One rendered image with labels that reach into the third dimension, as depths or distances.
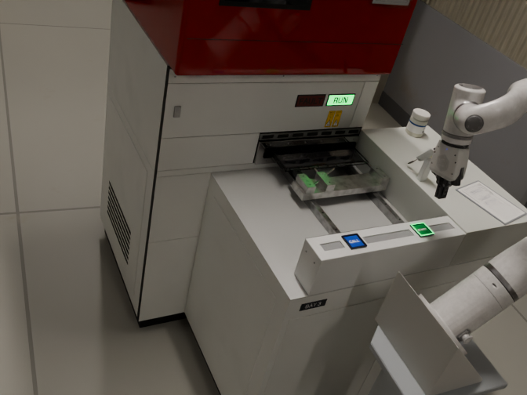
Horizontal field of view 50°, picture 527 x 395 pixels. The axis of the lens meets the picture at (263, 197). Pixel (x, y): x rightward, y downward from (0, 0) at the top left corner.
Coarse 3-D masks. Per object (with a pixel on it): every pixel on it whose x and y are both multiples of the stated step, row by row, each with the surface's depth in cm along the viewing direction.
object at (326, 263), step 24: (312, 240) 162; (336, 240) 164; (384, 240) 170; (408, 240) 172; (432, 240) 175; (456, 240) 181; (312, 264) 160; (336, 264) 160; (360, 264) 165; (384, 264) 171; (408, 264) 177; (432, 264) 184; (312, 288) 162; (336, 288) 168
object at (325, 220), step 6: (288, 174) 209; (288, 180) 209; (294, 180) 205; (306, 204) 200; (312, 204) 196; (312, 210) 197; (318, 210) 193; (318, 216) 194; (324, 216) 191; (324, 222) 191; (330, 222) 190; (330, 228) 188; (336, 228) 187
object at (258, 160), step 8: (320, 136) 216; (328, 136) 217; (336, 136) 219; (344, 136) 220; (352, 136) 222; (264, 144) 204; (272, 144) 206; (280, 144) 208; (288, 144) 209; (296, 144) 211; (304, 144) 213; (312, 144) 215; (256, 152) 206; (256, 160) 208; (264, 160) 209; (272, 160) 211
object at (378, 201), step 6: (342, 168) 225; (348, 168) 221; (348, 174) 221; (354, 174) 218; (372, 192) 210; (372, 198) 210; (378, 198) 207; (378, 204) 207; (384, 204) 205; (384, 210) 204; (390, 210) 203; (390, 216) 202; (396, 216) 200; (396, 222) 200; (402, 222) 198
